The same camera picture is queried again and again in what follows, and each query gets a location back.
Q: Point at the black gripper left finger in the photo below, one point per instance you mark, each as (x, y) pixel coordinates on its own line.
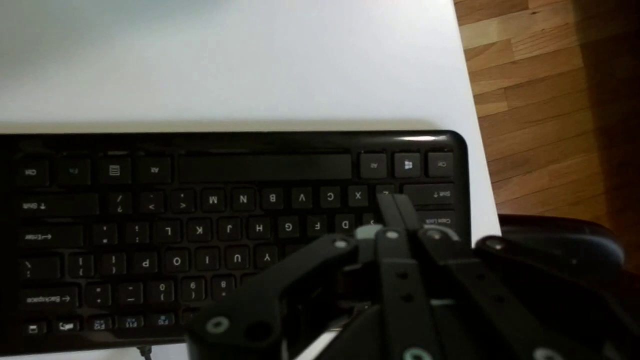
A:
(293, 286)

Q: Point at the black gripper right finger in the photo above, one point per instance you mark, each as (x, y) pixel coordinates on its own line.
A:
(492, 301)

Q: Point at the black computer keyboard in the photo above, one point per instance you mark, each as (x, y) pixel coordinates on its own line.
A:
(200, 220)

